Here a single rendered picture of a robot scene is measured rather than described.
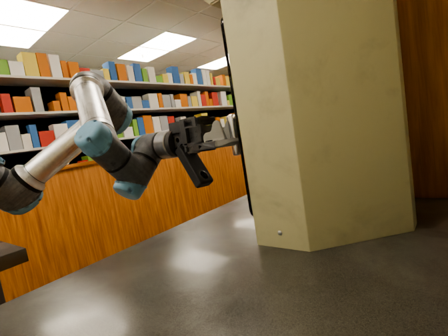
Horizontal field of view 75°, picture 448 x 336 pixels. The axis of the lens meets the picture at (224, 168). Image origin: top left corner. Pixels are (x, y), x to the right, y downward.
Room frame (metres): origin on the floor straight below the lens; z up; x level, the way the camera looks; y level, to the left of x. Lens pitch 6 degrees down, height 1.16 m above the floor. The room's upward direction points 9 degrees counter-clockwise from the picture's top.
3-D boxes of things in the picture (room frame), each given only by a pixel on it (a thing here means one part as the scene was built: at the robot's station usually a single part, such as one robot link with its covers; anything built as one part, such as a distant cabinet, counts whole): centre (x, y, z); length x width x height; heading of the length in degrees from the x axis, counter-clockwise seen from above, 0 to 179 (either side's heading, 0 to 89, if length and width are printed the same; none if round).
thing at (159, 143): (0.78, 0.13, 1.17); 0.08 x 0.05 x 0.08; 140
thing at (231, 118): (0.63, -0.05, 1.17); 0.05 x 0.03 x 0.10; 50
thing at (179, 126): (0.72, 0.07, 1.17); 0.12 x 0.08 x 0.09; 50
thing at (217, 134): (0.64, 0.00, 1.17); 0.09 x 0.03 x 0.06; 46
